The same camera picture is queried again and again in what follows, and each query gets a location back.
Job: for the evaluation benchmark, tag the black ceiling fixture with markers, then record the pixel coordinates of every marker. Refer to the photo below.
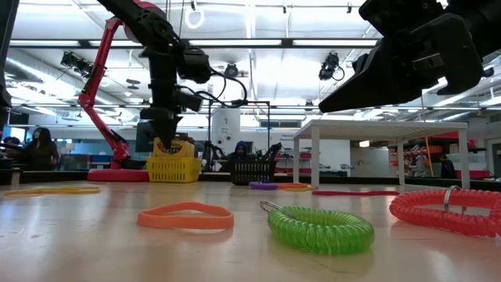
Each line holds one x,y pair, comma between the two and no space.
489,72

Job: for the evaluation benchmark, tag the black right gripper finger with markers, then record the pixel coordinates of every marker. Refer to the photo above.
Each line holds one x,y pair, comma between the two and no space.
372,90

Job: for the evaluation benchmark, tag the yellow plastic basket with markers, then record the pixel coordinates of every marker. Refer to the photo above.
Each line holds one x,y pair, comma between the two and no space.
174,170

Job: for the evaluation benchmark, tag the black ceiling camera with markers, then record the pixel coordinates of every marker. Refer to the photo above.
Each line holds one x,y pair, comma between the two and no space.
231,71
329,66

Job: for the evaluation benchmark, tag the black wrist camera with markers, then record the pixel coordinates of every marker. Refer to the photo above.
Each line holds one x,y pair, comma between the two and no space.
189,102
395,15

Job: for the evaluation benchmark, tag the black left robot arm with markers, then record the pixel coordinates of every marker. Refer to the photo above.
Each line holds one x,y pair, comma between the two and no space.
137,19

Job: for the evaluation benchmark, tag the black overhead frame bar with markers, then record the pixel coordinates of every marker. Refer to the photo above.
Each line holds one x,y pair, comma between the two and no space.
287,43

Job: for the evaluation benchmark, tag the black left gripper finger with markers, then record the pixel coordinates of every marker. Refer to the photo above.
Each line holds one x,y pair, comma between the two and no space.
166,131

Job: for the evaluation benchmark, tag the red storage shelf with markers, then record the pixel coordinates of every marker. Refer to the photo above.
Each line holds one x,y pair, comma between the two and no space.
473,173

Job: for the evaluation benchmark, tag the black background robot arm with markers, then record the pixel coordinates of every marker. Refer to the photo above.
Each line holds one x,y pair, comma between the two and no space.
272,149
209,150

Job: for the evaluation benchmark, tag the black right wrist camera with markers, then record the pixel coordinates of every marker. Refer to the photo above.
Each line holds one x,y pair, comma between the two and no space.
395,15

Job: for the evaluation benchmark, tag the yellow green crayon box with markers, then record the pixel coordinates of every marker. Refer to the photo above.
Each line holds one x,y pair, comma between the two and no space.
182,150

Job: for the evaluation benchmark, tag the black plastic basket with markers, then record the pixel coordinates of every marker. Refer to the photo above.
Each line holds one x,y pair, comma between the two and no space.
252,172

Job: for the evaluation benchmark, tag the red silicone wristband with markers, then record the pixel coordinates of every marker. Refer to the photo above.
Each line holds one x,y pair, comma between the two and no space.
352,193

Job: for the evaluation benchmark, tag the white table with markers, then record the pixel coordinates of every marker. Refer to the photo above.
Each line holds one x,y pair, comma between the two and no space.
375,129

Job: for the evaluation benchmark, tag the person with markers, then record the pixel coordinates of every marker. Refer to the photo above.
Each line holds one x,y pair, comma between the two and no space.
239,150
447,166
11,143
41,152

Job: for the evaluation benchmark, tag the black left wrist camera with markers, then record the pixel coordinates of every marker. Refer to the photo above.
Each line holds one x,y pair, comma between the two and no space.
189,102

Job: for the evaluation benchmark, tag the yellow silicone wristband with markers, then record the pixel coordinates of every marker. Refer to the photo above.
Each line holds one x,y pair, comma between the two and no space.
78,189
301,190

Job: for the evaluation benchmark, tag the red desk lamp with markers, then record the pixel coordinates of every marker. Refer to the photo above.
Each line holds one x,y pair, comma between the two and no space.
117,175

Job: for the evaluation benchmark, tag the black metal frame stand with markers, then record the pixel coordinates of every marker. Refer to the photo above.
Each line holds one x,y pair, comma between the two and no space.
254,102

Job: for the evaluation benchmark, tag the black ceiling spotlight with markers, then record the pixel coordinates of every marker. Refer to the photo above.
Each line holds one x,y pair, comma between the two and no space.
76,64

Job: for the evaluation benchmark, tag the orange silicone wristband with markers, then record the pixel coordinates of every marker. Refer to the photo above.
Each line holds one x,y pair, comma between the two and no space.
188,222
293,185

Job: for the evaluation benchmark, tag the black monitor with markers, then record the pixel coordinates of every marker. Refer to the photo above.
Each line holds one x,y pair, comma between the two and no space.
143,137

